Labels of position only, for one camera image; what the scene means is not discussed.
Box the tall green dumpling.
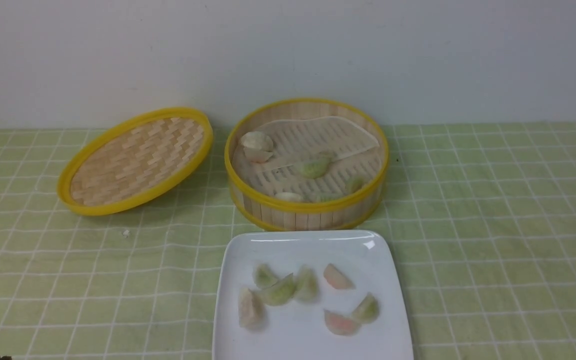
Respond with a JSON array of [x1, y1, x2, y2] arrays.
[[294, 265, 319, 303]]

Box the yellow rimmed bamboo steamer lid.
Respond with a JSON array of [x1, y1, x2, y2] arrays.
[[55, 107, 214, 217]]

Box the green checkered tablecloth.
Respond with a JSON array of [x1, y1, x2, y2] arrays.
[[0, 123, 576, 360]]

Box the white square plate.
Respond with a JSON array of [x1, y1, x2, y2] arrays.
[[212, 229, 415, 360]]

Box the yellow rimmed bamboo steamer basket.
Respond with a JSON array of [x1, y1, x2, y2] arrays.
[[224, 98, 390, 231]]

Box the white dumpling on plate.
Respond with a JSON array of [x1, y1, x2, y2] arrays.
[[237, 287, 266, 331]]

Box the white dumpling at steamer front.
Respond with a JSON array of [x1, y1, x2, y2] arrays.
[[274, 191, 305, 203]]

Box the pink dumpling on plate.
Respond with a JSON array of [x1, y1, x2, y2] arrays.
[[323, 263, 355, 290], [323, 309, 361, 337]]

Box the white dumpling in steamer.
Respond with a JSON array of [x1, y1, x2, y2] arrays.
[[243, 147, 274, 164], [239, 131, 274, 152]]

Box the white dumpling upper in steamer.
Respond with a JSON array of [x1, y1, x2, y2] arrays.
[[239, 131, 274, 152]]

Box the green dumpling far right steamer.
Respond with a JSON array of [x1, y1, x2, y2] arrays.
[[344, 174, 366, 195]]

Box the large green dumpling on plate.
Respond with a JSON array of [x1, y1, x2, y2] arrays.
[[258, 273, 297, 306]]

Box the pink dumpling upper on plate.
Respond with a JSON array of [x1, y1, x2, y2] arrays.
[[323, 263, 355, 290]]

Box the pink dumpling lower on plate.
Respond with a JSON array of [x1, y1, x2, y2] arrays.
[[323, 309, 361, 337]]

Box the small green dumpling on plate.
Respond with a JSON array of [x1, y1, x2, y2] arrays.
[[253, 263, 279, 290]]

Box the white dumpling lower in steamer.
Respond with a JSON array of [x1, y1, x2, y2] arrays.
[[243, 147, 274, 164]]

